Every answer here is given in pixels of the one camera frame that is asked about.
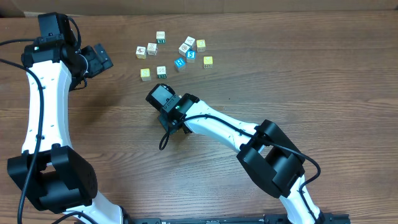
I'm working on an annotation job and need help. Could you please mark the yellow top wooden block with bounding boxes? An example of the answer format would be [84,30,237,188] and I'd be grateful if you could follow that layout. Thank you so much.
[140,68,151,82]

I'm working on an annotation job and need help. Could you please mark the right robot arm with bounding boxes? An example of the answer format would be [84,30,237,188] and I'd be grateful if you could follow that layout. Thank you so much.
[146,83,325,223]

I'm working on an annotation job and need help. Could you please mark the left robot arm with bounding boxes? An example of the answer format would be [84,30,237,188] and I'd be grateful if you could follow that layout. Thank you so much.
[7,12,131,223]

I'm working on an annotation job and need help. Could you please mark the white acorn picture block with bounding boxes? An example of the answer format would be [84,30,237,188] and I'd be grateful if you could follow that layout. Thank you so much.
[136,46,147,59]

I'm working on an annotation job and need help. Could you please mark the white block green side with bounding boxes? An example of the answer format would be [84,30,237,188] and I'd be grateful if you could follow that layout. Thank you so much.
[157,66,167,78]

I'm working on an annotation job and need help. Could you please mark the white block red letter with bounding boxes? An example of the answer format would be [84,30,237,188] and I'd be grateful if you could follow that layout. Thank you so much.
[147,43,158,55]

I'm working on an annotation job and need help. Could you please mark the blue letter H block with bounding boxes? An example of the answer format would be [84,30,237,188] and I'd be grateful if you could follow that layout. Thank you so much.
[174,57,186,72]

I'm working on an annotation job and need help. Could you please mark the block with green R side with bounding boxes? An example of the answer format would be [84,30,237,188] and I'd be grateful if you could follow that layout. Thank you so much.
[156,31,165,44]

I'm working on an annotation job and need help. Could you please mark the blue number five block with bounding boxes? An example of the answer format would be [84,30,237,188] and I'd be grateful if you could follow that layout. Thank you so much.
[186,50,197,63]

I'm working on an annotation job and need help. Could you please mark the yellow block right middle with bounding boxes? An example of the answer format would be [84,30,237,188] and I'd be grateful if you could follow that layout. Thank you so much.
[203,56,213,69]

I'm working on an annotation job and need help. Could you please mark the white block picture top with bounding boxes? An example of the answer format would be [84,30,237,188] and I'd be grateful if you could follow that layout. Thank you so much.
[178,43,191,57]

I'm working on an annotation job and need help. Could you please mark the yellow block upper right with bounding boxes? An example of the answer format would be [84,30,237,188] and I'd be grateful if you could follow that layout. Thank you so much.
[197,39,206,52]

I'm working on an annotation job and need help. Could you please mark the white block tilted upper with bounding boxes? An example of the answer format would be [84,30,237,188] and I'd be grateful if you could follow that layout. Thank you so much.
[184,36,196,49]

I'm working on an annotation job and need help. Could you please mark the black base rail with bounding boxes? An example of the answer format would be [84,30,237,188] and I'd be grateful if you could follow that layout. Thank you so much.
[124,213,351,224]

